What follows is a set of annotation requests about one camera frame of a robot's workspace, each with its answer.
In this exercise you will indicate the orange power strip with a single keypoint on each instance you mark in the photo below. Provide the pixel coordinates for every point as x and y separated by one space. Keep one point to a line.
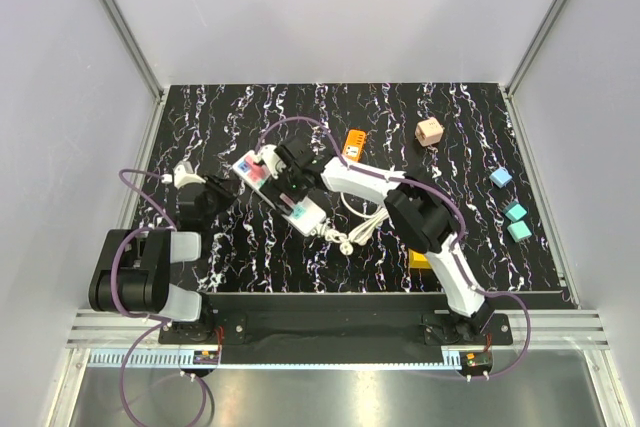
354 144

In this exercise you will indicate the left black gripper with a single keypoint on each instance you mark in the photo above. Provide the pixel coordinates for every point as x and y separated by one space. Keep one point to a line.
225 189

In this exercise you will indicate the green usb charger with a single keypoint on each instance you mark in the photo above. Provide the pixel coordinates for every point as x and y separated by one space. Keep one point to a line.
519 231

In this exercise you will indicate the pink plug adapter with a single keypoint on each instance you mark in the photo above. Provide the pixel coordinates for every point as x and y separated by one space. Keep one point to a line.
257 174

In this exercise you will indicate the white multicolour power strip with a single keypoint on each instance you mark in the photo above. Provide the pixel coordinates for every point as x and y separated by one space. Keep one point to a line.
304 215

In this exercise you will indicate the beige cube socket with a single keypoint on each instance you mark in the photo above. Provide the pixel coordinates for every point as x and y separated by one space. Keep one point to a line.
429 132

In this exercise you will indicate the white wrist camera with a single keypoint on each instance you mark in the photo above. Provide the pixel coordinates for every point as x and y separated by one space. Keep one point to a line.
182 175
266 156

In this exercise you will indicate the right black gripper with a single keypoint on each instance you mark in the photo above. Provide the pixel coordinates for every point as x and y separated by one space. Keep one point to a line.
274 189

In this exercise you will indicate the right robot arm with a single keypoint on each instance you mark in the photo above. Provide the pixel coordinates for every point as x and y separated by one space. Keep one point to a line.
422 217

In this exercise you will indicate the white strip cord plug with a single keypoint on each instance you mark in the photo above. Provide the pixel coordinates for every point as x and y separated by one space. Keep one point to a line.
331 235

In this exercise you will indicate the light blue usb charger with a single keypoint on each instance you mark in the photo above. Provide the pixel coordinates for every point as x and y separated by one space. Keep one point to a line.
501 177

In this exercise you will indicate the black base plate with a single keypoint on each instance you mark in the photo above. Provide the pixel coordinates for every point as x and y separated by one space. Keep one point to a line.
422 317

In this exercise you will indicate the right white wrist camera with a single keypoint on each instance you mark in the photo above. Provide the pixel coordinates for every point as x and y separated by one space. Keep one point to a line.
266 156

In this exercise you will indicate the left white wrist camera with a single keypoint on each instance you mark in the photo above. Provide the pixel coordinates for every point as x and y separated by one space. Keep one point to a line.
182 175

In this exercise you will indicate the teal usb charger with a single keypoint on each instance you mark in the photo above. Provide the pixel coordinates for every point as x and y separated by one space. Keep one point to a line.
514 211

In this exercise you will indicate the yellow cube socket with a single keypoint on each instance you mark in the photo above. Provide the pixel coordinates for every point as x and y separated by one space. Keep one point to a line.
418 261

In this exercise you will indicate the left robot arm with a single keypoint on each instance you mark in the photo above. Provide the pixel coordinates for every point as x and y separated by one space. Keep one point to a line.
132 274

